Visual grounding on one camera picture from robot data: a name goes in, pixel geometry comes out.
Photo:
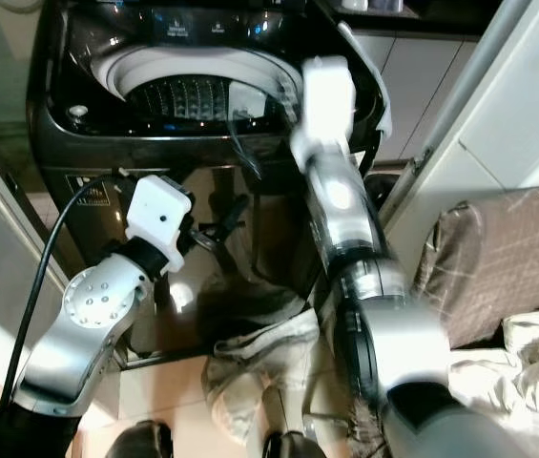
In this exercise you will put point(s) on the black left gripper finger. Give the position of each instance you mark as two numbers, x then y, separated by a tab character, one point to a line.
229	216
219	239

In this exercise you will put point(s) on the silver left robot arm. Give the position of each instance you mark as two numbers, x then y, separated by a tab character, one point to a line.
93	305

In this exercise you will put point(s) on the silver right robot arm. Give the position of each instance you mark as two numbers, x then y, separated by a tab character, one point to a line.
345	210

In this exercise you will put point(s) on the black top-load washing machine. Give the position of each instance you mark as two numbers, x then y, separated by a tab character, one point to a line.
164	29

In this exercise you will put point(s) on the beige crumpled garment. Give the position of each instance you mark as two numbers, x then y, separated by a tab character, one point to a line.
264	358

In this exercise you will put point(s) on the frosted glass door panel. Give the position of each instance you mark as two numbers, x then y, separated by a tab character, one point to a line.
2	248

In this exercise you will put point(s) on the white curved strip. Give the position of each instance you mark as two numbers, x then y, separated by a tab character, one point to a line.
372	67

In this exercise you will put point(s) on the dark robot left foot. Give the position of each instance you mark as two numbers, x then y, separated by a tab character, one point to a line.
145	441

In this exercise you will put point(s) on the dark robot foot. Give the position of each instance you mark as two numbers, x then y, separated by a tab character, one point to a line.
145	441
290	447

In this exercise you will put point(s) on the dark robot right foot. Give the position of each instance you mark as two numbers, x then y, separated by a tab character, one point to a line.
290	447

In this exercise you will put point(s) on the white cabinet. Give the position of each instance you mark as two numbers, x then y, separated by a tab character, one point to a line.
412	86

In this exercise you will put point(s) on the dark fur trimmed garment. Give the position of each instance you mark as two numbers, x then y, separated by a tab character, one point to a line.
364	434

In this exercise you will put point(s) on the brown patterned sofa cushion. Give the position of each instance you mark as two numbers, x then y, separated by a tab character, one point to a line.
507	258

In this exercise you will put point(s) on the white crumpled cloth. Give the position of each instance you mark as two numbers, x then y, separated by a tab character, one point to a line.
507	382

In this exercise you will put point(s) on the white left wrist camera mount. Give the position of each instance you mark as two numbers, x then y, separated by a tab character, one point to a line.
159	215

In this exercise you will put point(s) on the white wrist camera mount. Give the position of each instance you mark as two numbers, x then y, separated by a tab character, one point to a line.
326	100
159	215

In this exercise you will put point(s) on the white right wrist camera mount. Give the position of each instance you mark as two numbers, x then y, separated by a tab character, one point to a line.
326	100

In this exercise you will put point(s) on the white door frame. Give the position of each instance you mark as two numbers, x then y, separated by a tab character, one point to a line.
498	124

